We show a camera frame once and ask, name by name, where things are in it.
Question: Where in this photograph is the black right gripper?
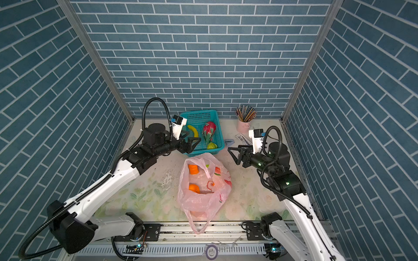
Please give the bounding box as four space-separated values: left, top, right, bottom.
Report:
230 144 277 177

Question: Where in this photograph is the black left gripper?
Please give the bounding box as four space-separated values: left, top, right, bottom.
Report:
152 130 201 159

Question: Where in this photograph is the red dragon fruit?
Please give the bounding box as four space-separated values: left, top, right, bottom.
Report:
202 121 217 144

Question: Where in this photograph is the pink plastic bag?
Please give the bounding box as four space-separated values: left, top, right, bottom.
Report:
177 153 233 234

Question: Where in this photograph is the green pepper fruit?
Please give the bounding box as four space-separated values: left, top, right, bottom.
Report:
207 142 218 150

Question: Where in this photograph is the orange tangerine fruit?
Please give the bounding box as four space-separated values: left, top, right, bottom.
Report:
188 183 200 194

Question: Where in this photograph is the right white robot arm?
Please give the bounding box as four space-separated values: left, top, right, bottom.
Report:
228 142 345 261

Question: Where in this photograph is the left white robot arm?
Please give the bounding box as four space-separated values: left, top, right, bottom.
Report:
47 124 201 254

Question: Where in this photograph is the orange fruit in bag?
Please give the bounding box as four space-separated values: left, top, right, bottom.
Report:
188 164 199 175

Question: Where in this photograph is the yellow banana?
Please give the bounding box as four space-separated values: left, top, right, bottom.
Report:
187 125 199 138

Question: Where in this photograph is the light blue stapler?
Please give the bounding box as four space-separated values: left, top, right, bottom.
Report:
224 139 235 147

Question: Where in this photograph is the teal plastic basket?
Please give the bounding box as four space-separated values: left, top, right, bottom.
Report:
180 109 225 157

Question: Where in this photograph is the pink metal pencil bucket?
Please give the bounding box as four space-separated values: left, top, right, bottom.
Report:
236 120 250 135

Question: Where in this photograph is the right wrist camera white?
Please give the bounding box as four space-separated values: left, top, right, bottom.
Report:
248 129 265 154

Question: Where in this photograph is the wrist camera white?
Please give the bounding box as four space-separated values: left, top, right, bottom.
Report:
248 129 265 154
172 115 187 140

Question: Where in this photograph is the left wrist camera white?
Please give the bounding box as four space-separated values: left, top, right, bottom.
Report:
172 115 187 140

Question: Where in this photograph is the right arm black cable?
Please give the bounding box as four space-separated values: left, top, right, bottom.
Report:
259 125 312 219

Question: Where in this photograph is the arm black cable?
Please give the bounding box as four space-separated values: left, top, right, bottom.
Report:
17 97 173 260
259 125 312 219

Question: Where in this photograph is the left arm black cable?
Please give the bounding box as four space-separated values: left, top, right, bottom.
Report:
17 97 173 260

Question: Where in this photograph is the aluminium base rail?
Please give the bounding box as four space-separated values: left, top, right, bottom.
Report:
65 221 340 253

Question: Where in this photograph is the right corner aluminium post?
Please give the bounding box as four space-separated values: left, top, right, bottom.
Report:
281 0 344 123

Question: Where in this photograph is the corner aluminium post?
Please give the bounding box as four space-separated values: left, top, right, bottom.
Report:
57 0 135 124
281 0 344 123

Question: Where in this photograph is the left corner aluminium post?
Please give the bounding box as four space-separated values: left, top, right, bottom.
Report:
57 0 135 124

